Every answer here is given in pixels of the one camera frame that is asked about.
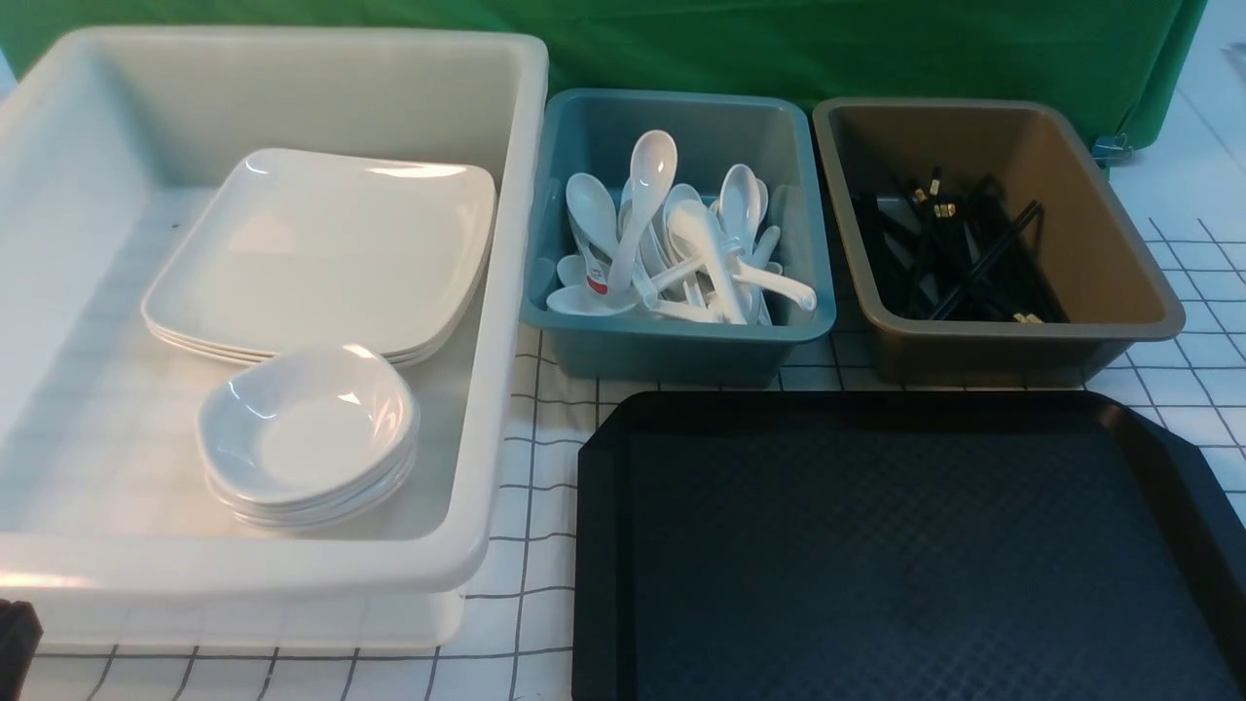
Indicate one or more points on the large white plastic tub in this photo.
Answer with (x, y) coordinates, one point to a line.
(112, 144)

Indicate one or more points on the white spoon right upright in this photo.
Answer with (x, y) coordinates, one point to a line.
(740, 210)

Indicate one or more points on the pile of black chopsticks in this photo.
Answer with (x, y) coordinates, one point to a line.
(942, 253)

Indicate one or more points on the white spoon centre bin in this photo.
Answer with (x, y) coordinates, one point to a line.
(692, 229)

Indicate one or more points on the brown plastic bin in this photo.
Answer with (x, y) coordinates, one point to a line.
(1108, 282)

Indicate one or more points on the teal plastic bin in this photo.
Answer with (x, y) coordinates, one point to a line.
(595, 131)

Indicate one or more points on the green cloth backdrop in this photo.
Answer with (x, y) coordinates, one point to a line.
(1110, 67)

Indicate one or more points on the white ceramic spoon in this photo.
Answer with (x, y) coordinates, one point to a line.
(652, 169)

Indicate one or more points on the top stacked plate in tub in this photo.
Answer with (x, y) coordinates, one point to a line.
(195, 349)

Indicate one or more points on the black serving tray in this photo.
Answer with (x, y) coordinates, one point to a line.
(884, 545)

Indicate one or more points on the white spoon front left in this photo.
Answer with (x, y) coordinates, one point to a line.
(581, 300)

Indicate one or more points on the checkered white tablecloth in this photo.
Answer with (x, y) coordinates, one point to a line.
(531, 506)

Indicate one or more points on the large white square plate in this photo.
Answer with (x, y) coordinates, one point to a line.
(299, 249)

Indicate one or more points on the white spoon left bin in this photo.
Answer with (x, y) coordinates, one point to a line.
(592, 213)

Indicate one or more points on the white spoon bin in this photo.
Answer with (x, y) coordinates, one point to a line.
(692, 229)
(592, 213)

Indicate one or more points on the metal binder clip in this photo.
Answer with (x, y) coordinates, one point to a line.
(1111, 150)

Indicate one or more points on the top stacked bowl in tub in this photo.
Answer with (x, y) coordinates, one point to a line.
(306, 425)

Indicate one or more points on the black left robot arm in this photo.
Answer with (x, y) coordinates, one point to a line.
(21, 632)

